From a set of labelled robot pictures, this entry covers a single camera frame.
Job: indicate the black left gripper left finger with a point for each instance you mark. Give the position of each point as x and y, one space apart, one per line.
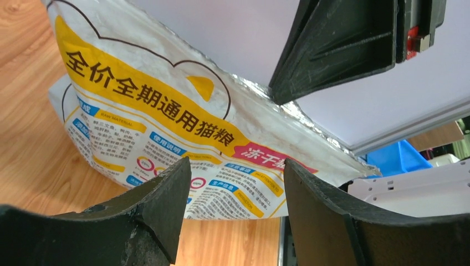
140 227

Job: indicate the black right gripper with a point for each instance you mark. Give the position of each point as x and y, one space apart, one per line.
332 42

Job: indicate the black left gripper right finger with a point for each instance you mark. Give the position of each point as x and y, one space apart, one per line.
332 227

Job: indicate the cat food bag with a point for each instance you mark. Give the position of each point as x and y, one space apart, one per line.
136 98

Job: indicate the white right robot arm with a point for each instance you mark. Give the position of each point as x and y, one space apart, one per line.
425 92

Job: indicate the blue storage bin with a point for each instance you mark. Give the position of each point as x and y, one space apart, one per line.
398 158

